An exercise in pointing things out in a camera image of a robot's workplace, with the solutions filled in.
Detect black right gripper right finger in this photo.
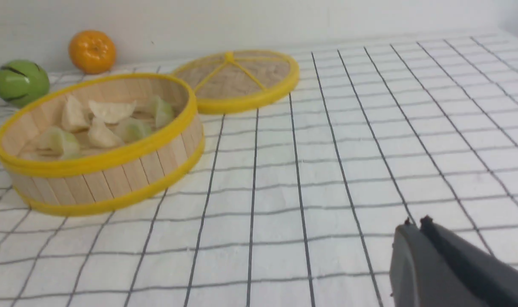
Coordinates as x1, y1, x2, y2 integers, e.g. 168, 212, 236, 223
420, 215, 518, 307

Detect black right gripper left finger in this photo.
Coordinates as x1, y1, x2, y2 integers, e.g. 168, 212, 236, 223
389, 220, 487, 307

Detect green dumpling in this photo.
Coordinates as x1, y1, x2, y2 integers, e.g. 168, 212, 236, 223
114, 117, 152, 143
37, 126, 81, 160
148, 96, 176, 130

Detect white plain dumpling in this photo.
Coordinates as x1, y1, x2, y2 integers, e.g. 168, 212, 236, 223
88, 100, 138, 125

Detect woven bamboo steamer lid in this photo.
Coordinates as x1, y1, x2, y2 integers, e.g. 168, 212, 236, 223
172, 50, 300, 115

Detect bamboo steamer tray yellow rim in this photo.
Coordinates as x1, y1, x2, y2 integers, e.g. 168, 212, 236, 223
0, 72, 205, 216

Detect orange mandarin fruit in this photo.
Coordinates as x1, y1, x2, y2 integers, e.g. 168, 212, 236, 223
68, 30, 117, 75

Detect green ball black stripes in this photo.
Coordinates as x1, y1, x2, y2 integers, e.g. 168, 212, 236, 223
0, 59, 50, 108

